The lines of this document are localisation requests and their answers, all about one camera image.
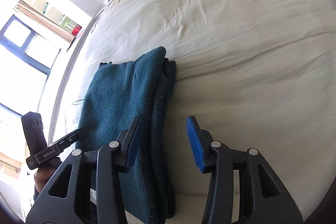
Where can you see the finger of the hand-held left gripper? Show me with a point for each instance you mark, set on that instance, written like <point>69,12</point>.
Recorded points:
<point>71,137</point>

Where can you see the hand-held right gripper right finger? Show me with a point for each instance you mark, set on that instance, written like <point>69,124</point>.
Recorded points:
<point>195,145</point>

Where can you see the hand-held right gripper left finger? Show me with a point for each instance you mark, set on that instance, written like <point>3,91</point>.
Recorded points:
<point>134,142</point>

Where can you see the teal knit sweater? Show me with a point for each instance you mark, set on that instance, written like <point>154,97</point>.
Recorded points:
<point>120,98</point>

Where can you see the person's left hand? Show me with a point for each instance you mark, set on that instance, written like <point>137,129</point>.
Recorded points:
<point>43,176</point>

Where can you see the dark framed window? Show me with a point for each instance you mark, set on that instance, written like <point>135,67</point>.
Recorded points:
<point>26,40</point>

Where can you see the red box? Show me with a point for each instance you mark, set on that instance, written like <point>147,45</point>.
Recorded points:
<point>76,30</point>

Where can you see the bed with cream sheet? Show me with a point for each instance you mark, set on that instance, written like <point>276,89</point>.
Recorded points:
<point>236,43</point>

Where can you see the green container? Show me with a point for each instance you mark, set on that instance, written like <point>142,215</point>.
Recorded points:
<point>67,24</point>

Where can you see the beige curtain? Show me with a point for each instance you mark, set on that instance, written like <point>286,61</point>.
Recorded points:
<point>44,20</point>

